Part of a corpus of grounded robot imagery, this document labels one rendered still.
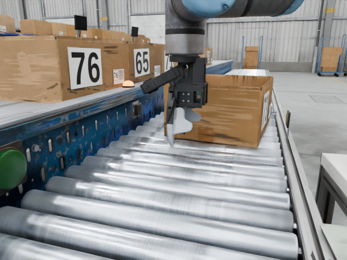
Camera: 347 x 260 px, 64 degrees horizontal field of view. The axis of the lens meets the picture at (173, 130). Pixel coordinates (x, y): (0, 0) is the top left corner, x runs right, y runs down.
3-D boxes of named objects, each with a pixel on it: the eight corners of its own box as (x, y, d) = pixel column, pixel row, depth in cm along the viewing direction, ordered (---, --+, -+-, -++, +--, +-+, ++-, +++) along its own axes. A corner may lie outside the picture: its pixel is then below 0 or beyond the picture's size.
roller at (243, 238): (309, 279, 39) (312, 243, 39) (12, 216, 53) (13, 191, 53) (303, 262, 43) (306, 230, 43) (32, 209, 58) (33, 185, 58)
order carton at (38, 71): (63, 104, 72) (55, 35, 67) (-23, 99, 80) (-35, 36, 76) (129, 86, 108) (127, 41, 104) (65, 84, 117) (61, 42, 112)
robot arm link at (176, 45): (159, 34, 61) (172, 36, 70) (159, 57, 62) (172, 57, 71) (200, 33, 58) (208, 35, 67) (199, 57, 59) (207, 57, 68)
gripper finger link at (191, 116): (201, 135, 75) (198, 108, 69) (179, 133, 76) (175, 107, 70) (203, 128, 77) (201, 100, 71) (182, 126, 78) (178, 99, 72)
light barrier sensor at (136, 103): (137, 121, 99) (136, 102, 98) (132, 120, 100) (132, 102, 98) (142, 118, 104) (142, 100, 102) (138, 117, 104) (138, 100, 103)
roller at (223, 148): (286, 148, 79) (284, 165, 80) (120, 133, 94) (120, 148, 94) (288, 152, 74) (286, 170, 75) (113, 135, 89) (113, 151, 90)
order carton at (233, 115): (257, 148, 78) (262, 87, 74) (162, 136, 90) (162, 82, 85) (270, 118, 113) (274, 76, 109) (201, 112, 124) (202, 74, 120)
